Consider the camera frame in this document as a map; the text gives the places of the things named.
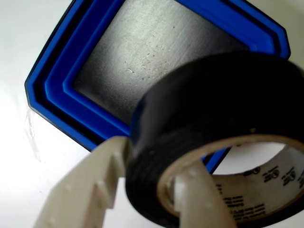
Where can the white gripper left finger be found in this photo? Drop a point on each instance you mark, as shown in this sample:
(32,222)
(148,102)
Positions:
(80,190)

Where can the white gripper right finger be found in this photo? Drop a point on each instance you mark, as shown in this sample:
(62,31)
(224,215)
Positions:
(204,204)

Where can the black tape roll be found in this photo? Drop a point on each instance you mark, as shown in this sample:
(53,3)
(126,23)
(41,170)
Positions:
(213,95)

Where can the blue box with black bottom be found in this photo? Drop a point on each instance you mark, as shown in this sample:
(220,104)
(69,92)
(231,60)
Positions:
(57,95)

